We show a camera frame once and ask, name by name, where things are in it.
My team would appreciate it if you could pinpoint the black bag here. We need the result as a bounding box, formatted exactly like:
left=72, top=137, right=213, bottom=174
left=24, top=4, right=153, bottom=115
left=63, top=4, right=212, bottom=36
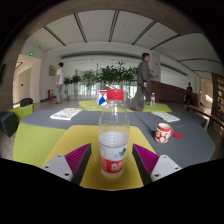
left=19, top=97, right=34, bottom=108

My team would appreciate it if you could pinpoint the clear red-capped water bottle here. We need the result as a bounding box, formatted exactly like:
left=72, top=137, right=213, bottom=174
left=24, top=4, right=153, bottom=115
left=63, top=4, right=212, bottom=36
left=97, top=88, right=131, bottom=179

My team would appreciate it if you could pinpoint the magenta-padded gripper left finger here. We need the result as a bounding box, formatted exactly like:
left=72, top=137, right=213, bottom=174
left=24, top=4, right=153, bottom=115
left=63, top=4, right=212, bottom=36
left=41, top=142, right=93, bottom=186

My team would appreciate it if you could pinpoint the red and white mug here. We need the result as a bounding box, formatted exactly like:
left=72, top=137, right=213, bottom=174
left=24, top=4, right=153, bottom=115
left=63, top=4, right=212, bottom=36
left=153, top=122, right=174, bottom=144

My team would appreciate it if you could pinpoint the red blue white patterned cube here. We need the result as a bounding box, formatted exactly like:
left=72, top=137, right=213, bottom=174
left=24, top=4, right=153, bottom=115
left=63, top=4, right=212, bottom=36
left=96, top=89, right=108, bottom=107

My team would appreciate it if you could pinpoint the white and yellow booklet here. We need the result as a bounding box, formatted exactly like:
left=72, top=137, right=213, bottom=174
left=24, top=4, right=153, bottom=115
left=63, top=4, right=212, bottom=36
left=151, top=110, right=181, bottom=123

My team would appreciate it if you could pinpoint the wooden shelf unit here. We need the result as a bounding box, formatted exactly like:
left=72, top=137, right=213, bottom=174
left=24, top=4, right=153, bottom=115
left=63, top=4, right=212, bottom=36
left=211, top=73, right=224, bottom=118

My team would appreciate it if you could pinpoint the framed wall picture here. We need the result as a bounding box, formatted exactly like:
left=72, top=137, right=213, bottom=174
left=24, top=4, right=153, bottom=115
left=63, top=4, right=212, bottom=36
left=48, top=64, right=57, bottom=77

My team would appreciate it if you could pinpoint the long wooden bench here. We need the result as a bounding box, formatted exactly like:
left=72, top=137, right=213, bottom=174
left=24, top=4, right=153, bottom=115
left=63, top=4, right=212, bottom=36
left=186, top=104, right=224, bottom=129

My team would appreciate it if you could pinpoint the black stool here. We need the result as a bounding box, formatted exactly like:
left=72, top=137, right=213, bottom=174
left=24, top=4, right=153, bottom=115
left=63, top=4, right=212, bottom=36
left=0, top=111, right=18, bottom=138

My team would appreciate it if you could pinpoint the brown reception counter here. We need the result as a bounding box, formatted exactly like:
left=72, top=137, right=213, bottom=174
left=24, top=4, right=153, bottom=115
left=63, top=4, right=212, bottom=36
left=151, top=80, right=201, bottom=104

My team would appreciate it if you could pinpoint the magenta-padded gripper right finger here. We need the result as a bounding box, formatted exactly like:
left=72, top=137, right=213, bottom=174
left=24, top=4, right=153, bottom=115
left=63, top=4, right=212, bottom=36
left=131, top=143, right=183, bottom=186

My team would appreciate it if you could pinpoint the person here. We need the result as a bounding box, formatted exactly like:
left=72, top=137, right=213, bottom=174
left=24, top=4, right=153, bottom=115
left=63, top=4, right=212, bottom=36
left=54, top=62, right=70, bottom=105
left=184, top=82, right=194, bottom=107
left=129, top=52, right=154, bottom=112

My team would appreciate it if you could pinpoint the row of green potted plants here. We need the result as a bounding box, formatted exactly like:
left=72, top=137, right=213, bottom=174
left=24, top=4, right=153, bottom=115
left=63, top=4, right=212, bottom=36
left=63, top=60, right=139, bottom=91

